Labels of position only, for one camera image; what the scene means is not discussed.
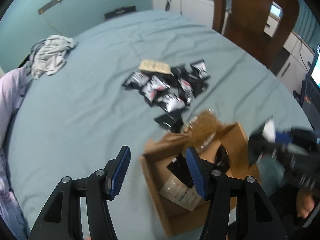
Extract black white snack packet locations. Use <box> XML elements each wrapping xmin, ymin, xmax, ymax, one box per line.
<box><xmin>155</xmin><ymin>93</ymin><xmax>186</xmax><ymax>113</ymax></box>
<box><xmin>190</xmin><ymin>59</ymin><xmax>210</xmax><ymax>81</ymax></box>
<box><xmin>248</xmin><ymin>117</ymin><xmax>276</xmax><ymax>166</ymax></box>
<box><xmin>121</xmin><ymin>71</ymin><xmax>150</xmax><ymax>90</ymax></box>
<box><xmin>139</xmin><ymin>75</ymin><xmax>170</xmax><ymax>107</ymax></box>

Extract beige sachet strip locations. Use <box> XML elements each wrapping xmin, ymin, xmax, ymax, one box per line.
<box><xmin>138</xmin><ymin>60</ymin><xmax>171</xmax><ymax>75</ymax></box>

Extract person's right hand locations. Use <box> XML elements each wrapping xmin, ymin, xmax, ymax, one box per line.
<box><xmin>296</xmin><ymin>189</ymin><xmax>315</xmax><ymax>219</ymax></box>

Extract black laptop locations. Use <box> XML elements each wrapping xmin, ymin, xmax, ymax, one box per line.
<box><xmin>298</xmin><ymin>44</ymin><xmax>320</xmax><ymax>131</ymax></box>

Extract clear crumpled plastic wrap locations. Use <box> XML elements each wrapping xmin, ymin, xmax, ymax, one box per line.
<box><xmin>181</xmin><ymin>109</ymin><xmax>223</xmax><ymax>156</ymax></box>

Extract brown cardboard box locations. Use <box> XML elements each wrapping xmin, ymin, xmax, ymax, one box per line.
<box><xmin>139</xmin><ymin>122</ymin><xmax>261</xmax><ymax>237</ymax></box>

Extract teal bed sheet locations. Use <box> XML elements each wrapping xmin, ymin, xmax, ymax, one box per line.
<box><xmin>7</xmin><ymin>10</ymin><xmax>310</xmax><ymax>239</ymax></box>

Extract brown wooden chair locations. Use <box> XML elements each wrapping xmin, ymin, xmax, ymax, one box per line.
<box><xmin>212</xmin><ymin>0</ymin><xmax>299</xmax><ymax>68</ymax></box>

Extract lilac duvet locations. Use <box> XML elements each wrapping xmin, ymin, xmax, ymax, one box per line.
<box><xmin>1</xmin><ymin>68</ymin><xmax>28</xmax><ymax>239</ymax></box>

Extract white cabinet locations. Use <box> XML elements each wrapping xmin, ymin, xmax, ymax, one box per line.
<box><xmin>152</xmin><ymin>0</ymin><xmax>214</xmax><ymax>28</ymax></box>

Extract grey crumpled clothes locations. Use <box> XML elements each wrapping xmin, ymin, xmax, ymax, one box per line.
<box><xmin>25</xmin><ymin>35</ymin><xmax>78</xmax><ymax>80</ymax></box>

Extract black bag at bedside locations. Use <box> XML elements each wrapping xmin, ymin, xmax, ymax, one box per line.
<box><xmin>104</xmin><ymin>5</ymin><xmax>137</xmax><ymax>21</ymax></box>

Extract metal wall bracket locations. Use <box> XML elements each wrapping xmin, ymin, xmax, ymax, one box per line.
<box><xmin>37</xmin><ymin>0</ymin><xmax>63</xmax><ymax>15</ymax></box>

